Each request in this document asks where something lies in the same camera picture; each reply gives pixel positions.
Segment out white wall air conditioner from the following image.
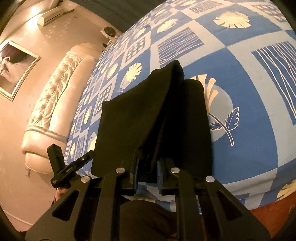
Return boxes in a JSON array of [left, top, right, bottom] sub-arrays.
[[37, 6, 74, 27]]

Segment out cream tufted headboard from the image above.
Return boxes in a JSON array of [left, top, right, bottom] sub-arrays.
[[22, 43, 101, 175]]

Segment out dark teal curtain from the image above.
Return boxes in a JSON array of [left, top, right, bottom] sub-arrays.
[[74, 0, 165, 33]]

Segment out framed wall picture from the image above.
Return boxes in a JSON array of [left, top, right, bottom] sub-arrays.
[[1, 41, 40, 101]]

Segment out person left hand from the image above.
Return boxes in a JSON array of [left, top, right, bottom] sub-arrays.
[[52, 187, 68, 204]]

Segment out black pants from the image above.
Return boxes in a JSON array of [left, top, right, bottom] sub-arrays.
[[91, 60, 213, 183]]

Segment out blue patterned bed sheet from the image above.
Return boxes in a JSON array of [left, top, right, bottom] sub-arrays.
[[65, 1, 295, 209]]

